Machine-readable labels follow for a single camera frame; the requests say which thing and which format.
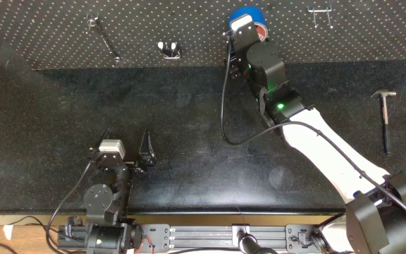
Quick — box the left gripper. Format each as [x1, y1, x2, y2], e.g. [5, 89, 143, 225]
[99, 128, 157, 175]

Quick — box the wrench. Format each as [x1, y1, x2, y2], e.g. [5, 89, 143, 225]
[87, 16, 122, 64]

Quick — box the roll of blue tape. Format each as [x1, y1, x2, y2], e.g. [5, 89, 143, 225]
[227, 5, 269, 43]

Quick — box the black pegboard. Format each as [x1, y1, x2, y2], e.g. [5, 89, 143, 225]
[0, 0, 406, 71]

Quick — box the hammer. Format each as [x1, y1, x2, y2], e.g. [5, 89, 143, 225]
[370, 88, 398, 157]

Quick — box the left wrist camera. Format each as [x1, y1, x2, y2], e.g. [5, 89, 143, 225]
[97, 138, 127, 159]

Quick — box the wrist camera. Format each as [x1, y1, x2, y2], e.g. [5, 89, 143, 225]
[230, 13, 254, 32]
[97, 138, 127, 159]

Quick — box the black cable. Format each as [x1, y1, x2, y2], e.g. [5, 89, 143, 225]
[219, 37, 406, 234]
[44, 162, 93, 254]

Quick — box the mounting rail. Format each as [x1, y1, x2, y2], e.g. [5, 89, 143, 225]
[57, 214, 324, 254]

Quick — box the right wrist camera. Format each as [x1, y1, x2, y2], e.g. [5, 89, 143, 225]
[230, 13, 254, 32]

